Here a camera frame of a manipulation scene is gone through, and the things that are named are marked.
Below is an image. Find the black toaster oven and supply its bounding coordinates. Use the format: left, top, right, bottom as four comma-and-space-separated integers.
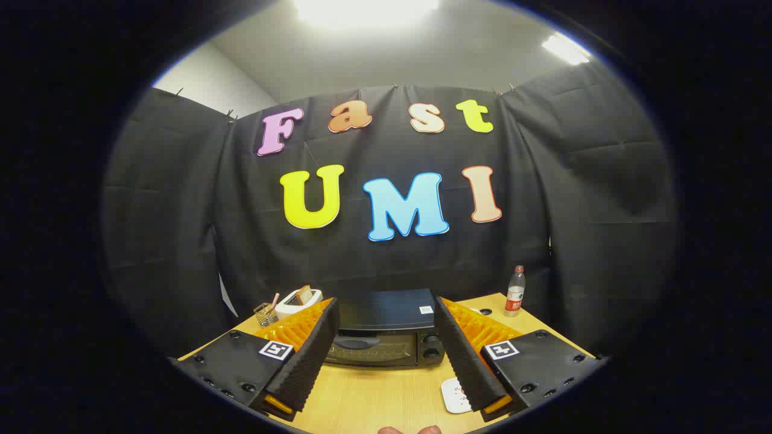
324, 288, 447, 370

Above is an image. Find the ceiling light panel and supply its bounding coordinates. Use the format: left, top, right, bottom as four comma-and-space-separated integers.
541, 33, 592, 66
294, 0, 440, 28

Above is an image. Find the clear water bottle red label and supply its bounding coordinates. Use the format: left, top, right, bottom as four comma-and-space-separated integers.
504, 265, 527, 318

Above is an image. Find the glass toaster oven door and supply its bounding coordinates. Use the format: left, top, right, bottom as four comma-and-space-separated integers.
326, 332, 420, 368

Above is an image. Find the white square plate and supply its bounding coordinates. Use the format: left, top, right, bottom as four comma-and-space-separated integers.
440, 377, 474, 415

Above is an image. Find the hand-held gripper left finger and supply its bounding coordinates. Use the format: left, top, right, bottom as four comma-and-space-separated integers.
175, 297, 341, 423

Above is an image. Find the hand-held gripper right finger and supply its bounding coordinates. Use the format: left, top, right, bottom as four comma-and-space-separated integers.
434, 295, 604, 423

